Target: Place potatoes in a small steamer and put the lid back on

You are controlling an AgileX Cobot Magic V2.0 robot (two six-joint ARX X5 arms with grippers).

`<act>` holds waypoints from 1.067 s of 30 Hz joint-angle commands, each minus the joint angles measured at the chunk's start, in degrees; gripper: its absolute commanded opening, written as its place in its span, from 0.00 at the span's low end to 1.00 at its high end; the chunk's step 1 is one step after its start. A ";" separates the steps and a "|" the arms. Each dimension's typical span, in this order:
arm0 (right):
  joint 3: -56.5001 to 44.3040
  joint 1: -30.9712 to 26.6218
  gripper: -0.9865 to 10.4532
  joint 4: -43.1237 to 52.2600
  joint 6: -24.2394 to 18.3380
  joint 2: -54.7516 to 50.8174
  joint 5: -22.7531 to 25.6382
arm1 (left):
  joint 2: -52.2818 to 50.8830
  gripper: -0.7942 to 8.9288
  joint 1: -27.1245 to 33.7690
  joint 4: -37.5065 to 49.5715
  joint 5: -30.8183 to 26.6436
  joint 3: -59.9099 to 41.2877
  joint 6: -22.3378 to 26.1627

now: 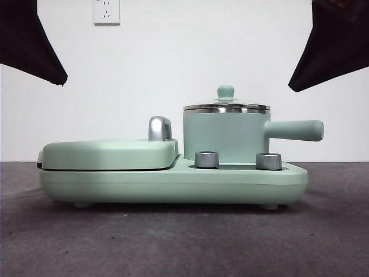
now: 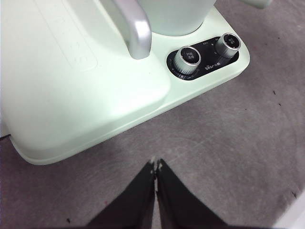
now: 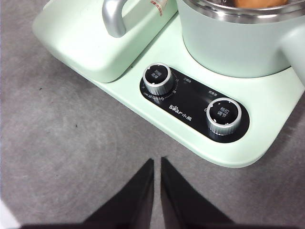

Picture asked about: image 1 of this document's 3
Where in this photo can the mint green breakfast machine base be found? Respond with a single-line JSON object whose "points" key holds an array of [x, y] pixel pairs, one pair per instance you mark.
{"points": [[173, 184]]}

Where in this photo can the mint green steamer pot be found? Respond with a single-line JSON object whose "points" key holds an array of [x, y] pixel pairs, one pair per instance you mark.
{"points": [[225, 132]]}

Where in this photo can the white wall socket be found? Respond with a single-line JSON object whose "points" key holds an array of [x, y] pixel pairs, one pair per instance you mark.
{"points": [[106, 13]]}

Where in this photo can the glass lid with green knob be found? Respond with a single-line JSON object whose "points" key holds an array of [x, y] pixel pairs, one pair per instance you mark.
{"points": [[225, 92]]}

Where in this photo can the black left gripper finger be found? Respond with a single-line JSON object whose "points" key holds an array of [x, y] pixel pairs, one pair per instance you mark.
{"points": [[26, 43]]}

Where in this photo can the silver control knob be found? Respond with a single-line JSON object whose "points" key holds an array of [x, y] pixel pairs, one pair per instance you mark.
{"points": [[268, 161], [206, 160]]}

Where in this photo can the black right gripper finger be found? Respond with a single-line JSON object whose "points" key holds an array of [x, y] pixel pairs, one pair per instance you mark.
{"points": [[340, 46]]}

